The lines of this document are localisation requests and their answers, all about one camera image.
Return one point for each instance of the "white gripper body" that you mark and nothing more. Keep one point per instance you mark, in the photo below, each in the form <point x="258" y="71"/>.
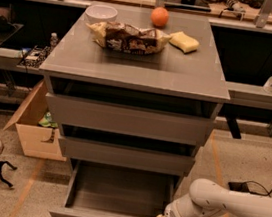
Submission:
<point x="174" y="216"/>

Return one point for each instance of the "grey bottom drawer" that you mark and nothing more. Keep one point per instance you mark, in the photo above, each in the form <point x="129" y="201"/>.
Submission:
<point x="97" y="190"/>

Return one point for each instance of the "grey drawer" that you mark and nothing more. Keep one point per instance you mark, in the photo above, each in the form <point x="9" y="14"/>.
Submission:
<point x="130" y="112"/>
<point x="97" y="190"/>
<point x="126" y="151"/>

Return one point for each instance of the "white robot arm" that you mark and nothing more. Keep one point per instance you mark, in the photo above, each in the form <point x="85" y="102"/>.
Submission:
<point x="206" y="198"/>

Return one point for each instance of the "grey middle drawer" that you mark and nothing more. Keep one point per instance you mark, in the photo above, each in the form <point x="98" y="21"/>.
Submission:
<point x="126" y="151"/>

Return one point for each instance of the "grey drawer cabinet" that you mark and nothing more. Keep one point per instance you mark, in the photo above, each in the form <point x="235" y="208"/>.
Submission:
<point x="196" y="75"/>

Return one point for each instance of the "grey top drawer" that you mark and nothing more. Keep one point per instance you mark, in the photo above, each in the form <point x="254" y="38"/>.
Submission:
<point x="130" y="112"/>

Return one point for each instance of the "black floor pedal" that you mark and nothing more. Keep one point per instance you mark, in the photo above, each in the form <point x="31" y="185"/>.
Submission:
<point x="240" y="187"/>

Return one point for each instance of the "cardboard box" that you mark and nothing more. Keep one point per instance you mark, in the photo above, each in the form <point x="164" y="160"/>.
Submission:
<point x="36" y="140"/>

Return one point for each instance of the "green packet in box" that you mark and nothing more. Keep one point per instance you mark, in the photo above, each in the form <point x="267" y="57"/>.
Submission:
<point x="47" y="121"/>

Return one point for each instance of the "yellow sponge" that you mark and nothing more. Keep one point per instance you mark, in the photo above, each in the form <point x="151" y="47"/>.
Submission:
<point x="184" y="42"/>

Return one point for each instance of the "crumpled snack bag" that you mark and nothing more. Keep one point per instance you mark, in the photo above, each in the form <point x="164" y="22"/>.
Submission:
<point x="128" y="39"/>

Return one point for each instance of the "orange fruit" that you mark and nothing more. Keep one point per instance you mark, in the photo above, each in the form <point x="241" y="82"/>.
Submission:
<point x="159" y="16"/>

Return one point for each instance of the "small plastic bottle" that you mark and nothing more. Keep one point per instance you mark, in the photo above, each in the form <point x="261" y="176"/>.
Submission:
<point x="53" y="41"/>

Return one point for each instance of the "white bowl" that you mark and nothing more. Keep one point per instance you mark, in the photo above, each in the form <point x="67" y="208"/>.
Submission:
<point x="99" y="13"/>

